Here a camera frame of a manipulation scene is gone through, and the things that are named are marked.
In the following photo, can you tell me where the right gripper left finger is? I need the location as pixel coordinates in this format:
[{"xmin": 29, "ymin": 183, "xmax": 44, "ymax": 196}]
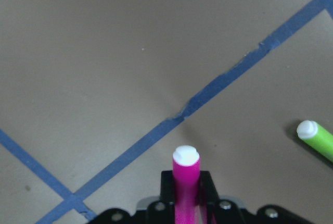
[{"xmin": 160, "ymin": 170, "xmax": 175, "ymax": 205}]

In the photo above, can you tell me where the green pen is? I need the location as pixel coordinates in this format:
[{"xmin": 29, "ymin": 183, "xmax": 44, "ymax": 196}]
[{"xmin": 297, "ymin": 120, "xmax": 332, "ymax": 162}]

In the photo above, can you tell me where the pink pen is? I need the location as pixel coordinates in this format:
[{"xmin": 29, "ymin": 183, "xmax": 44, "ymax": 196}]
[{"xmin": 172, "ymin": 145, "xmax": 200, "ymax": 223}]

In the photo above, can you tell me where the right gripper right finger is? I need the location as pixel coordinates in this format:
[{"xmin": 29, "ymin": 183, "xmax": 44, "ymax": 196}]
[{"xmin": 198, "ymin": 171, "xmax": 220, "ymax": 206}]

